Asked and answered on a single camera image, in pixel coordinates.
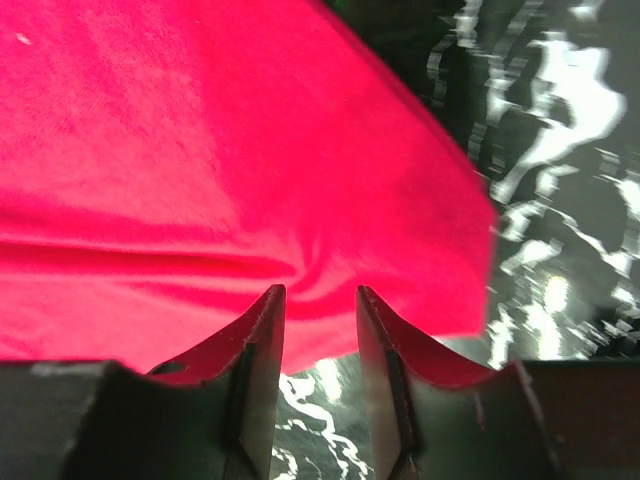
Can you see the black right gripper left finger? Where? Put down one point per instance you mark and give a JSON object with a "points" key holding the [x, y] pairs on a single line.
{"points": [[208, 413]]}

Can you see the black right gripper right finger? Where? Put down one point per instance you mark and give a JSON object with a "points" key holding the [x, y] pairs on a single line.
{"points": [[435, 414]]}

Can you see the pink red t-shirt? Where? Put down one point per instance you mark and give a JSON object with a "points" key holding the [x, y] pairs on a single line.
{"points": [[164, 162]]}

